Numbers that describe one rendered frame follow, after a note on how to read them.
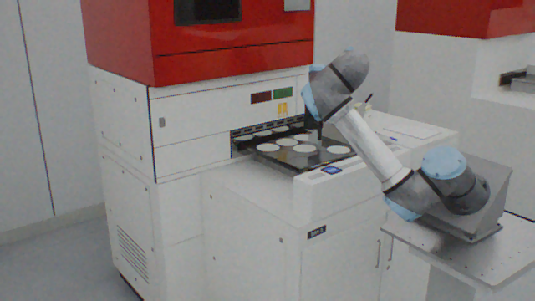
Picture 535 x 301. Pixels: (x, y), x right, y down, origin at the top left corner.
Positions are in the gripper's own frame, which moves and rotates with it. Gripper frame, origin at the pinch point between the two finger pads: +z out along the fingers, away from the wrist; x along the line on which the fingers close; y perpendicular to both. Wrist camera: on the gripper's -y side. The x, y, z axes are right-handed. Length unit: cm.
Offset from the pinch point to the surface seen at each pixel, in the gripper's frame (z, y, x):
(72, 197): 71, 170, -75
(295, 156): 1.5, 9.8, 10.9
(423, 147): -3.5, -42.2, 6.5
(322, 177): -4.4, -2.4, 45.8
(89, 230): 91, 156, -67
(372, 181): 2.5, -20.7, 29.9
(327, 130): -1.3, -2.5, -19.7
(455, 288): 29, -48, 56
